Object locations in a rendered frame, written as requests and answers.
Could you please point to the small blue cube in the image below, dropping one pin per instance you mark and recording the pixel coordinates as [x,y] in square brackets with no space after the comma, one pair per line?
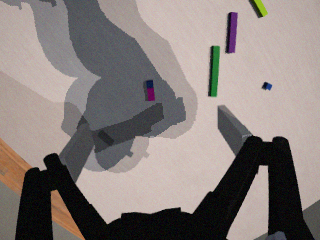
[267,86]
[149,83]

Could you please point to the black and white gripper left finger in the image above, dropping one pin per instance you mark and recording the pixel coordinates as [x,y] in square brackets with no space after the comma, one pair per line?
[34,220]

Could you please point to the purple rod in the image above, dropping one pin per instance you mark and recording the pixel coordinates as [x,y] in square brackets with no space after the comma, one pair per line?
[232,30]

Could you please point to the magenta rod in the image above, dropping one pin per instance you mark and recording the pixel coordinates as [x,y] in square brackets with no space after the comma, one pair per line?
[151,96]

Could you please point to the grey rod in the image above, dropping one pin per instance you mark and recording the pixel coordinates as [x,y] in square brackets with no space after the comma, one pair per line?
[105,137]

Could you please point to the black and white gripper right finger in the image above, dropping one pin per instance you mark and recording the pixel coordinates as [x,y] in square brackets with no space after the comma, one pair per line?
[285,217]

